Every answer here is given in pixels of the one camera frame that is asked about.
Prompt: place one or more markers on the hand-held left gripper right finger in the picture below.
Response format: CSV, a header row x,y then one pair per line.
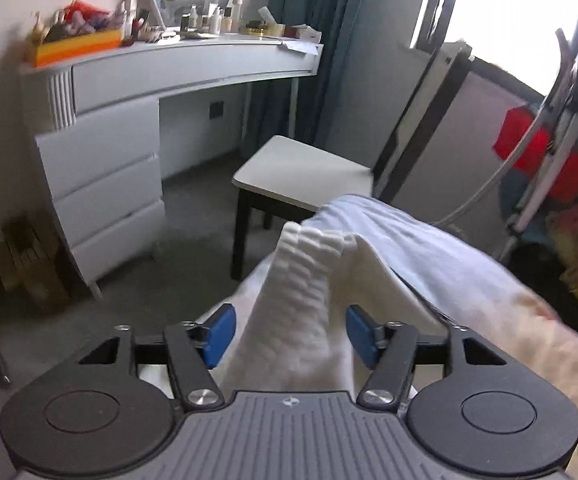
x,y
361,335

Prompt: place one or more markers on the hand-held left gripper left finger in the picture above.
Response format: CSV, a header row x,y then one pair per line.
x,y
219,337

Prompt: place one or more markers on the white pants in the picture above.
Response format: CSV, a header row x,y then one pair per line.
x,y
294,310

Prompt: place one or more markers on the white stool with black legs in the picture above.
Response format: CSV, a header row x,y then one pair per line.
x,y
299,170

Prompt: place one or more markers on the wooden crate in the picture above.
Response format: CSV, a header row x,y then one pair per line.
x,y
29,260

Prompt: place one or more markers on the pastel bed blanket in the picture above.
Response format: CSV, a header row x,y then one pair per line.
x,y
569,385

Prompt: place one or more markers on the white vanity desk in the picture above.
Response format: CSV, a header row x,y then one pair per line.
x,y
104,135

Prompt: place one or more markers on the garment steamer stand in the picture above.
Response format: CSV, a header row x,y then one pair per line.
x,y
561,125

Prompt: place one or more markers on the teal curtain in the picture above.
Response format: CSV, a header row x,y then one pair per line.
x,y
329,35

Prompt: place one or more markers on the white tissue box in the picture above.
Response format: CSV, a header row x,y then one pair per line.
x,y
301,35

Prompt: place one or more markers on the row of cosmetic bottles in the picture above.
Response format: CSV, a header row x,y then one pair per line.
x,y
214,17

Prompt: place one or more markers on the orange box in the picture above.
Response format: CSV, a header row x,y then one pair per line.
x,y
76,45

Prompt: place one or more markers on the dark framed window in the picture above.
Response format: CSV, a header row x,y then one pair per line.
x,y
509,10

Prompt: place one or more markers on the black wall outlet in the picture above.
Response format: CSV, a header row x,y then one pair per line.
x,y
216,110

